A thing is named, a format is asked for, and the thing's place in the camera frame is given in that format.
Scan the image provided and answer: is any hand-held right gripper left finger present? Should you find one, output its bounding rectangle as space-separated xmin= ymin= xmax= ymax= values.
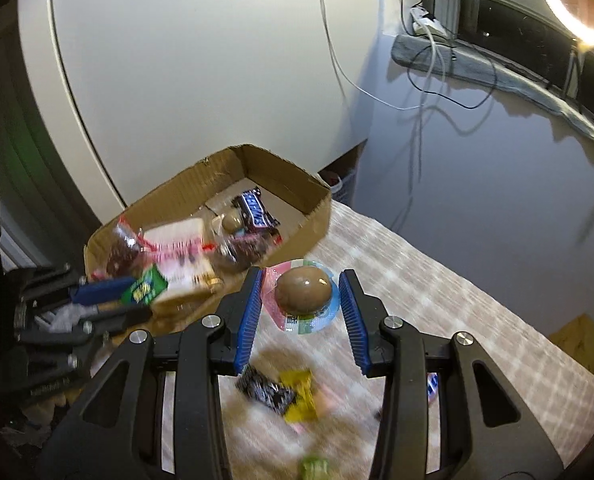
xmin=39 ymin=266 xmax=266 ymax=480

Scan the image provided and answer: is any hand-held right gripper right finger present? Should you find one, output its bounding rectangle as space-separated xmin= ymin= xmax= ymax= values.
xmin=339 ymin=269 xmax=563 ymax=480

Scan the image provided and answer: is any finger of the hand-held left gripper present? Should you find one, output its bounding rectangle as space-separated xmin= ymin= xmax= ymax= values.
xmin=70 ymin=276 xmax=138 ymax=307
xmin=78 ymin=305 xmax=153 ymax=342

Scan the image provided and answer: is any green snack packet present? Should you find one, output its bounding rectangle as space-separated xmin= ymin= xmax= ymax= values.
xmin=122 ymin=266 xmax=170 ymax=307

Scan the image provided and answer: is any clear packet of red dates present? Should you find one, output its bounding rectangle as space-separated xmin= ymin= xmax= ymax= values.
xmin=92 ymin=215 xmax=150 ymax=281

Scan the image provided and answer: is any packed braised egg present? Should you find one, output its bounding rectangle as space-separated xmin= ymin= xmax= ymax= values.
xmin=220 ymin=210 xmax=245 ymax=235
xmin=263 ymin=258 xmax=340 ymax=335

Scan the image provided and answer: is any clear packet of dark snacks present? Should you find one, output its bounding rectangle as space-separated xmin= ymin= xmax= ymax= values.
xmin=212 ymin=230 xmax=283 ymax=275

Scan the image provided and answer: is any sandwich cake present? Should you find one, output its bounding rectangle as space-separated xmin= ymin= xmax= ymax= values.
xmin=142 ymin=217 xmax=223 ymax=306

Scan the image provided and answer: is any cardboard box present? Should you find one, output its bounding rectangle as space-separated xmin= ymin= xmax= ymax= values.
xmin=83 ymin=144 xmax=333 ymax=311

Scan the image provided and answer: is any small black snack packet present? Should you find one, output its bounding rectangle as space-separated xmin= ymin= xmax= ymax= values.
xmin=235 ymin=364 xmax=298 ymax=415

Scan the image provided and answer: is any checked tablecloth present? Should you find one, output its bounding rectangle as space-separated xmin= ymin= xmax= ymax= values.
xmin=157 ymin=200 xmax=594 ymax=480

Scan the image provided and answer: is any yellow candy packet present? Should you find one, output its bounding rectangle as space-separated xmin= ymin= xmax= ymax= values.
xmin=279 ymin=369 xmax=320 ymax=423

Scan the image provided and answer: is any white plastic basket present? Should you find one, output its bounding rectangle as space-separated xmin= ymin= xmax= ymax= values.
xmin=319 ymin=157 xmax=364 ymax=206

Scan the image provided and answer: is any small green candy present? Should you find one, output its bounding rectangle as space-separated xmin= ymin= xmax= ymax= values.
xmin=299 ymin=455 xmax=333 ymax=480

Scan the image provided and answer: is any brown carton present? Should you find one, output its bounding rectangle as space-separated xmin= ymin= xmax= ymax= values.
xmin=547 ymin=312 xmax=594 ymax=376

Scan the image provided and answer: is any white wardrobe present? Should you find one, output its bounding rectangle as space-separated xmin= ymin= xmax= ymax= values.
xmin=17 ymin=0 xmax=378 ymax=226

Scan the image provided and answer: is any large window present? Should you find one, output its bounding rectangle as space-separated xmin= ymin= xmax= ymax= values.
xmin=422 ymin=0 xmax=594 ymax=126

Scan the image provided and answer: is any white cable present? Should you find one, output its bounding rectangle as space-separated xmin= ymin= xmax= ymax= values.
xmin=309 ymin=0 xmax=448 ymax=111

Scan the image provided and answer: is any white power strip with cables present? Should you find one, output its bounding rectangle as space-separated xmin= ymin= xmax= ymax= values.
xmin=392 ymin=0 xmax=498 ymax=111

